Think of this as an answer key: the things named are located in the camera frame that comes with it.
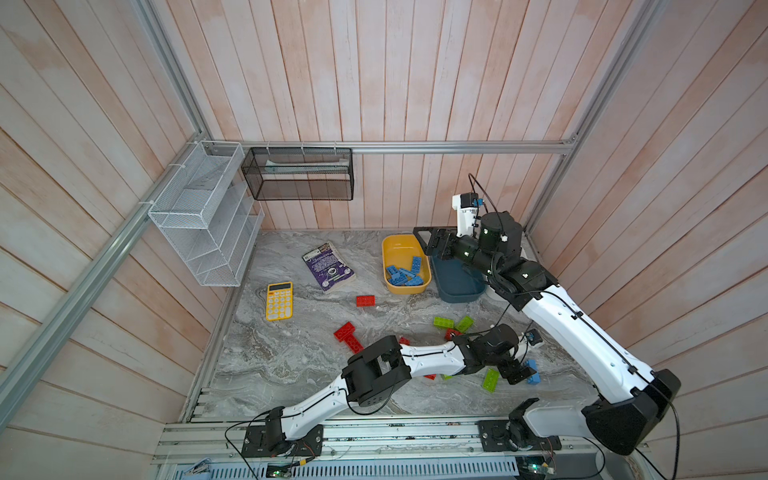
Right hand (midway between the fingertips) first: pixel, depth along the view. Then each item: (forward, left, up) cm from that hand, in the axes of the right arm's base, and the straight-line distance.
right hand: (425, 230), depth 69 cm
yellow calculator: (+1, +45, -35) cm, 57 cm away
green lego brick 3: (-22, -9, -37) cm, 44 cm away
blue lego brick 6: (-23, -32, -35) cm, 53 cm away
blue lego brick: (+13, +7, -34) cm, 37 cm away
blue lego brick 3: (+10, -1, -35) cm, 36 cm away
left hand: (-19, -30, -33) cm, 48 cm away
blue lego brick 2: (+17, -2, -35) cm, 39 cm away
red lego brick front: (-22, -4, -37) cm, 43 cm away
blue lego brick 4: (+13, +2, -35) cm, 37 cm away
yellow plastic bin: (+17, +1, -36) cm, 40 cm away
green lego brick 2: (-6, -16, -37) cm, 41 cm away
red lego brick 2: (-13, +19, -36) cm, 42 cm away
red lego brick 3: (-12, +3, -35) cm, 38 cm away
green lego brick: (-6, -9, -36) cm, 37 cm away
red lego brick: (-10, +22, -35) cm, 42 cm away
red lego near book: (+2, +16, -36) cm, 39 cm away
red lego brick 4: (-8, -11, -36) cm, 39 cm away
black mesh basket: (+26, +36, -2) cm, 44 cm away
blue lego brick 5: (+9, +5, -35) cm, 36 cm away
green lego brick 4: (-22, -21, -38) cm, 49 cm away
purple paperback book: (+13, +29, -34) cm, 46 cm away
